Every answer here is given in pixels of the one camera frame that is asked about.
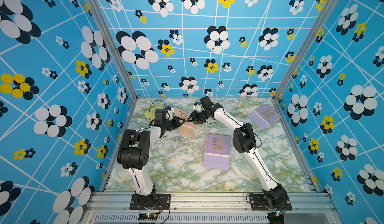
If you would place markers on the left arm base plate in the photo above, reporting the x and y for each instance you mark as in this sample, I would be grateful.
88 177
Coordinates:
150 202

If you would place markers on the green desk calendar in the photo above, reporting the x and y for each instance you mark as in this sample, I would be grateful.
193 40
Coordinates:
150 112

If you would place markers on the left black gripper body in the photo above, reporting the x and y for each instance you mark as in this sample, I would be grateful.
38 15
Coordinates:
171 124

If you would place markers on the left green circuit board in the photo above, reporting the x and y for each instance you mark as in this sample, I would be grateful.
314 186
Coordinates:
148 217

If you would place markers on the pink calendar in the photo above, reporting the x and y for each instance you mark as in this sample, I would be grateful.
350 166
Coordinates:
188 128

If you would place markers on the left aluminium corner post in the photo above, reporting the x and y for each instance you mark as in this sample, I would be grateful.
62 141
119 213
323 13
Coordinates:
102 25

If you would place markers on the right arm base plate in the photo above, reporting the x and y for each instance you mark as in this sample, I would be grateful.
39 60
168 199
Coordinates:
266 203

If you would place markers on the right aluminium corner post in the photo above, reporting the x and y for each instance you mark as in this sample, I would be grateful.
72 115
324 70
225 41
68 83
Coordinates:
306 45

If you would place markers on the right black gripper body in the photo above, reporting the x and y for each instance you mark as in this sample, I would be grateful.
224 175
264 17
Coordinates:
199 117

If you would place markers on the purple calendar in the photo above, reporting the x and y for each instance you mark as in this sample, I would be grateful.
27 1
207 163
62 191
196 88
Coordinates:
264 116
217 151

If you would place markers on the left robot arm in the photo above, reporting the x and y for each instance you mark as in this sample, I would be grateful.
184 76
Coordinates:
134 152

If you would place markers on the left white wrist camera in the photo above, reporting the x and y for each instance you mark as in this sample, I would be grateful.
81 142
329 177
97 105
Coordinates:
169 113

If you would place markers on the aluminium front rail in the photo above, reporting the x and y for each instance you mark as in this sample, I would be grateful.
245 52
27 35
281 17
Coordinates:
210 208

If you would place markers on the aluminium corner post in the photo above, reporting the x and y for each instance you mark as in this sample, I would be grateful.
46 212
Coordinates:
306 45
102 25

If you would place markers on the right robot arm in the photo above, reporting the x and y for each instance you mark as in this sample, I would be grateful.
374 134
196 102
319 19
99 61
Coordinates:
247 143

